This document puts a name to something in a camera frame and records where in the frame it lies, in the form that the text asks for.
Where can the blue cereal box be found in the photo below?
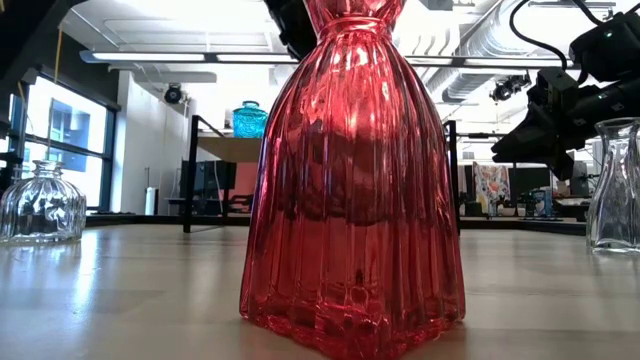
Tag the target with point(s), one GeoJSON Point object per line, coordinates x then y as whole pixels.
{"type": "Point", "coordinates": [541, 202]}

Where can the long ceiling light bar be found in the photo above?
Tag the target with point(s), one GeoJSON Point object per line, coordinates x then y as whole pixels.
{"type": "Point", "coordinates": [150, 56]}

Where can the clear squat glass vase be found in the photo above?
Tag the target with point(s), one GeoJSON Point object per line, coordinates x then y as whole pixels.
{"type": "Point", "coordinates": [42, 210]}

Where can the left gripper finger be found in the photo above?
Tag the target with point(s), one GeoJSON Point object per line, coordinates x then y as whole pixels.
{"type": "Point", "coordinates": [304, 42]}

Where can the black track spotlight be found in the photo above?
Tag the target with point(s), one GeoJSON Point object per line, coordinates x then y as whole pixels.
{"type": "Point", "coordinates": [502, 91]}

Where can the teal round glass vase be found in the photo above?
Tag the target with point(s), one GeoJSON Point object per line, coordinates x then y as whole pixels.
{"type": "Point", "coordinates": [250, 122]}

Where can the dark window frame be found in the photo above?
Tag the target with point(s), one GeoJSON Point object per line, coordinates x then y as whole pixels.
{"type": "Point", "coordinates": [109, 150]}

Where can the black ceiling spotlight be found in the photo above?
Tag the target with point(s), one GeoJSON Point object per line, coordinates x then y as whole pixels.
{"type": "Point", "coordinates": [173, 95]}

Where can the white cylinder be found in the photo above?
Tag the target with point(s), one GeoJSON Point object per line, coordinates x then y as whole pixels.
{"type": "Point", "coordinates": [150, 202]}

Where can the red ribbed square-base vase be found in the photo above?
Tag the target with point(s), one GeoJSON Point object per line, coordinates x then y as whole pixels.
{"type": "Point", "coordinates": [350, 200]}

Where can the silver air duct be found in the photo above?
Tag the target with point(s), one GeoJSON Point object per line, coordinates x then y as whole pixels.
{"type": "Point", "coordinates": [480, 65]}

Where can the clear tall flared vase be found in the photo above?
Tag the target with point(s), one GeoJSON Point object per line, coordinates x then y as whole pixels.
{"type": "Point", "coordinates": [617, 200]}

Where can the black monitor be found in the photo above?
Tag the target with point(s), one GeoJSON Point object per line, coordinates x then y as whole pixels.
{"type": "Point", "coordinates": [207, 180]}
{"type": "Point", "coordinates": [527, 187]}

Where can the black aluminium table frame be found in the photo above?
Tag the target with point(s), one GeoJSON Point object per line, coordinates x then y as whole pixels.
{"type": "Point", "coordinates": [140, 220]}

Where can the wooden shelf black frame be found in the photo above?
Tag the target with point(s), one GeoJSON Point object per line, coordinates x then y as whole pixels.
{"type": "Point", "coordinates": [230, 149]}

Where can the patterned colourful cloth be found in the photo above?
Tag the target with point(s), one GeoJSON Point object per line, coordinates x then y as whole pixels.
{"type": "Point", "coordinates": [492, 182]}

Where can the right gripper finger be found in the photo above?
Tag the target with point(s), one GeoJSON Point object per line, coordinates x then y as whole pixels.
{"type": "Point", "coordinates": [535, 137]}

